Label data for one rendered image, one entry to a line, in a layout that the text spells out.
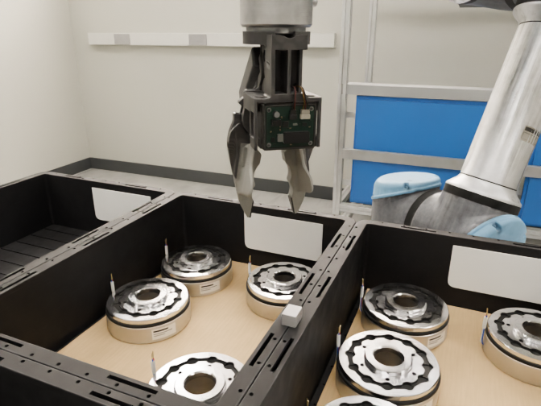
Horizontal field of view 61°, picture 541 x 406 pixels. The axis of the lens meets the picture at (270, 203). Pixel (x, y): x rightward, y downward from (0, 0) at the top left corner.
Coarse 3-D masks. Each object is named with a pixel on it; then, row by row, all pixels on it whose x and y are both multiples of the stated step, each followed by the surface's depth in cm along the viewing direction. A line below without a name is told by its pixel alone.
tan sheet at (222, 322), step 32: (224, 288) 66; (192, 320) 59; (224, 320) 59; (256, 320) 59; (64, 352) 53; (96, 352) 53; (128, 352) 53; (160, 352) 53; (192, 352) 53; (224, 352) 53
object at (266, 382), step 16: (368, 224) 63; (384, 224) 63; (352, 240) 61; (464, 240) 59; (480, 240) 58; (496, 240) 58; (336, 256) 54; (336, 272) 50; (320, 288) 47; (304, 304) 44; (320, 304) 45; (304, 320) 42; (288, 336) 40; (288, 352) 38; (272, 368) 36; (256, 384) 34; (272, 384) 34; (256, 400) 33
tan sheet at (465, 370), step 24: (360, 312) 61; (456, 312) 61; (480, 312) 61; (456, 336) 56; (480, 336) 56; (336, 360) 52; (456, 360) 52; (480, 360) 52; (456, 384) 48; (480, 384) 48; (504, 384) 48; (528, 384) 48
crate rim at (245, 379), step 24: (144, 216) 66; (312, 216) 66; (336, 216) 66; (96, 240) 58; (336, 240) 59; (48, 264) 52; (0, 288) 47; (312, 288) 47; (0, 336) 40; (264, 336) 40; (48, 360) 37; (72, 360) 37; (264, 360) 37; (120, 384) 34; (144, 384) 34; (240, 384) 34
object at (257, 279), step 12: (276, 264) 66; (288, 264) 66; (300, 264) 66; (252, 276) 63; (264, 276) 63; (252, 288) 60; (264, 288) 60; (276, 288) 60; (288, 288) 60; (276, 300) 58; (288, 300) 58
